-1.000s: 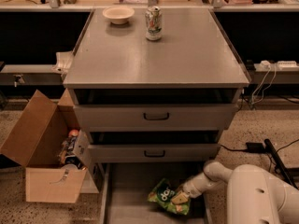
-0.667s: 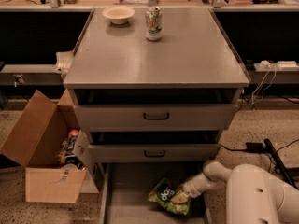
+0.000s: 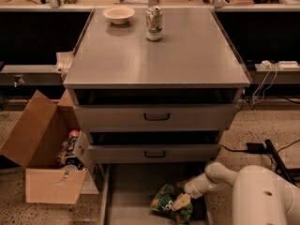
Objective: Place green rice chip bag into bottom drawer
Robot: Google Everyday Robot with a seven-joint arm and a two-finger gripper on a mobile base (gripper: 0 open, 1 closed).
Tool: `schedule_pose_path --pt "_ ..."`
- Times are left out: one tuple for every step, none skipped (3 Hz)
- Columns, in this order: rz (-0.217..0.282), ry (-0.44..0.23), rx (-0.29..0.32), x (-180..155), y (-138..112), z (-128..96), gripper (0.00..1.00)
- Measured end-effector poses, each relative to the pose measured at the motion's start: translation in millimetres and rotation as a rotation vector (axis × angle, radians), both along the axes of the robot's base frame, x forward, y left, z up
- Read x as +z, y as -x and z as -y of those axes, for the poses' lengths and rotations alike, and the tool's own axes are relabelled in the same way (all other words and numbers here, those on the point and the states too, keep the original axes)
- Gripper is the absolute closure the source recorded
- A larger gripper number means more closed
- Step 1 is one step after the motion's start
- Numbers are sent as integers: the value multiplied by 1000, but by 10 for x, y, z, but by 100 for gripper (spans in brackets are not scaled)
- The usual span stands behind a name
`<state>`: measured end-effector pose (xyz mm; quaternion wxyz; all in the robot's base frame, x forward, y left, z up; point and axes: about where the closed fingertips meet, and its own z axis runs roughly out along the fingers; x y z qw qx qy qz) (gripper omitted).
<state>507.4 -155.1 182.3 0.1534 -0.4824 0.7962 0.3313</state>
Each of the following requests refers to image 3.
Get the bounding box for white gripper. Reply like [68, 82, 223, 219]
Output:
[172, 173, 212, 211]

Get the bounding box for green rice chip bag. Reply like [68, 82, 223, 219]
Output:
[150, 184, 193, 225]

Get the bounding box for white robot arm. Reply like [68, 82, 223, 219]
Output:
[172, 161, 300, 225]

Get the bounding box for grey bottom drawer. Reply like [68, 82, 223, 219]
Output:
[99, 163, 203, 225]

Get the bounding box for grey drawer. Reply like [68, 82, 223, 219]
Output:
[89, 131, 220, 163]
[99, 163, 203, 225]
[71, 89, 239, 132]

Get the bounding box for grey middle drawer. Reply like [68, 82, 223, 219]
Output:
[89, 131, 220, 163]

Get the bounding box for grey top drawer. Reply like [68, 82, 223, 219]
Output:
[71, 89, 239, 132]

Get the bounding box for grey metal drawer cabinet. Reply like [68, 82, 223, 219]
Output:
[63, 7, 252, 165]

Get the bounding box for black power adapter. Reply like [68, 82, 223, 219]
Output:
[247, 142, 266, 154]

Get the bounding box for items inside cardboard box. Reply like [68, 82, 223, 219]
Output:
[57, 129, 84, 170]

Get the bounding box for open cardboard box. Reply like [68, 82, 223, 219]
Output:
[1, 91, 98, 204]

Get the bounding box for white power strip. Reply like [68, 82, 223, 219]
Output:
[277, 61, 299, 69]

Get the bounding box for white green soda can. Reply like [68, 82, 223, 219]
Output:
[145, 6, 162, 41]

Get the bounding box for white paper bowl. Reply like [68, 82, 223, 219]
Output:
[103, 6, 135, 25]

